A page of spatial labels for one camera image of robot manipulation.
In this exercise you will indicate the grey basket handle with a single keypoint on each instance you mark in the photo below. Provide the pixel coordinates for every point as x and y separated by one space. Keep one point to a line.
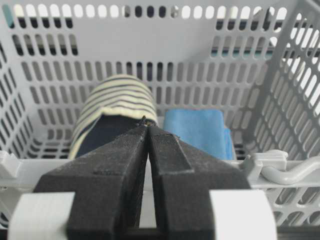
273 166

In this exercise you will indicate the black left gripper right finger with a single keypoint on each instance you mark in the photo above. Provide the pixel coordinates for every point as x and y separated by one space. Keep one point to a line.
182 177

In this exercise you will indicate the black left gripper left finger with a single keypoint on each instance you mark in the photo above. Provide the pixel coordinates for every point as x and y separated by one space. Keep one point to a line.
108 185

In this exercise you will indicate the blue folded cloth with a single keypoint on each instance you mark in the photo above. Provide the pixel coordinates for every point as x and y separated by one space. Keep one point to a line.
203 129

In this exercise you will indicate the grey plastic shopping basket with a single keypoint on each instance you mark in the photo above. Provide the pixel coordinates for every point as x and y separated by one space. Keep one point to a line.
257 61

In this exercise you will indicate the striped yellow navy cloth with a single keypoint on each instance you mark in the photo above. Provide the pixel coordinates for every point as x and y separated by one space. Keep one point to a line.
119 95

